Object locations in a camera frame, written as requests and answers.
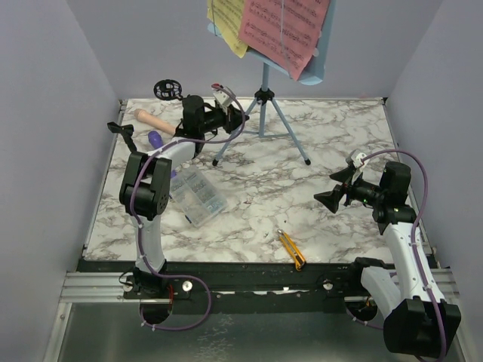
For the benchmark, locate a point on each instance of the purple microphone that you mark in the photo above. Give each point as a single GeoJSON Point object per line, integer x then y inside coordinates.
{"type": "Point", "coordinates": [155, 140]}

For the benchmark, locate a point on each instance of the beige microphone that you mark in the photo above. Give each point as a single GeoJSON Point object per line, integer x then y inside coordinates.
{"type": "Point", "coordinates": [153, 121]}

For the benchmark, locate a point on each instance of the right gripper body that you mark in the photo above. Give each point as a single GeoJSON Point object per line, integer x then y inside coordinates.
{"type": "Point", "coordinates": [349, 189]}

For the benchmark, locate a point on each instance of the clear plastic screw box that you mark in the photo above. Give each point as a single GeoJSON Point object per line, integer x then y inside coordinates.
{"type": "Point", "coordinates": [196, 196]}

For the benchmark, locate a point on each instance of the yellow sheet music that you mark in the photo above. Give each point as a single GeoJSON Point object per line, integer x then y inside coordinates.
{"type": "Point", "coordinates": [226, 18]}

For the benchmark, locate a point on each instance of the yellow utility knife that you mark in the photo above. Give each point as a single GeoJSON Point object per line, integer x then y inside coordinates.
{"type": "Point", "coordinates": [292, 249]}

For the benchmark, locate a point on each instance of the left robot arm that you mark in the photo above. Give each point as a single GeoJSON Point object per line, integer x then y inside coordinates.
{"type": "Point", "coordinates": [146, 184]}

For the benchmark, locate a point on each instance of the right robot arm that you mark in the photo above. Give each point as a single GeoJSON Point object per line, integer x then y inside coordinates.
{"type": "Point", "coordinates": [417, 319]}

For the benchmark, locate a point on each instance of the light blue music stand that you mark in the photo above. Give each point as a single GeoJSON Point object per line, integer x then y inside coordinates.
{"type": "Point", "coordinates": [264, 97]}

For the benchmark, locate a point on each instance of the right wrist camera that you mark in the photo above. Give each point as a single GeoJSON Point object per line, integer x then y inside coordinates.
{"type": "Point", "coordinates": [356, 159]}

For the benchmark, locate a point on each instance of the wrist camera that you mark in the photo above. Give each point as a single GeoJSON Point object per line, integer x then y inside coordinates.
{"type": "Point", "coordinates": [223, 96]}
{"type": "Point", "coordinates": [356, 159]}

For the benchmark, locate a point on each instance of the black tripod mic stand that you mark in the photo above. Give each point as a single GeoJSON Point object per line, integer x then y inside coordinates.
{"type": "Point", "coordinates": [168, 90]}

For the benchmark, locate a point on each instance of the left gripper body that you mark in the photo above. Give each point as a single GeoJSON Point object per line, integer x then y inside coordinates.
{"type": "Point", "coordinates": [223, 118]}

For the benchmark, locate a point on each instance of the black round-base mic stand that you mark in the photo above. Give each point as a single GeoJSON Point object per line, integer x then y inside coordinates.
{"type": "Point", "coordinates": [126, 132]}

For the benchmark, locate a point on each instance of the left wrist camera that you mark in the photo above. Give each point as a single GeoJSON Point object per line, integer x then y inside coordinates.
{"type": "Point", "coordinates": [223, 96]}

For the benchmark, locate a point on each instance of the pink sheet music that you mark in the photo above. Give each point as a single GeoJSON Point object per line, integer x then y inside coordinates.
{"type": "Point", "coordinates": [292, 34]}

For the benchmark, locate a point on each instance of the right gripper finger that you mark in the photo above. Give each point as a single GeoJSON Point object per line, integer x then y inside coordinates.
{"type": "Point", "coordinates": [347, 175]}
{"type": "Point", "coordinates": [331, 199]}

